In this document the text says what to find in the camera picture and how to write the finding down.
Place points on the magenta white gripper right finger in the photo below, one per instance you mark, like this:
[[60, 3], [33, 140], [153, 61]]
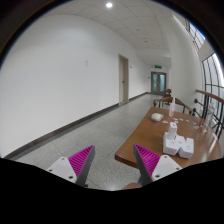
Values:
[[153, 167]]

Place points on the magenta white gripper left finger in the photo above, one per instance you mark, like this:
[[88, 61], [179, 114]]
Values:
[[75, 168]]

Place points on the brown wooden table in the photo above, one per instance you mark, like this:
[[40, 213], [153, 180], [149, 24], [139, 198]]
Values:
[[149, 134]]

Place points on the white power strip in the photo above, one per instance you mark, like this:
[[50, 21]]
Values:
[[184, 147]]

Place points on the clear spray bottle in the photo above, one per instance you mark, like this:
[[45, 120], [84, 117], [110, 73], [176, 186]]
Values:
[[172, 107]]

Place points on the brown wooden chair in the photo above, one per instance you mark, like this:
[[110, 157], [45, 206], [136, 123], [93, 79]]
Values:
[[171, 100]]

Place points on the clear plastic bottle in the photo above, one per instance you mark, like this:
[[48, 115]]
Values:
[[209, 116]]

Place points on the glass double door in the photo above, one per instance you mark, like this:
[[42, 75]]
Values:
[[158, 83]]

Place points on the green exit sign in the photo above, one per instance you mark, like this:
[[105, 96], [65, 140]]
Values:
[[158, 67]]

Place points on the beige hallway door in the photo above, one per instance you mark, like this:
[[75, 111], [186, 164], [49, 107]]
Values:
[[123, 80]]

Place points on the round ceiling light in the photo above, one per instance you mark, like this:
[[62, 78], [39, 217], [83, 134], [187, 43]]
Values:
[[109, 5]]

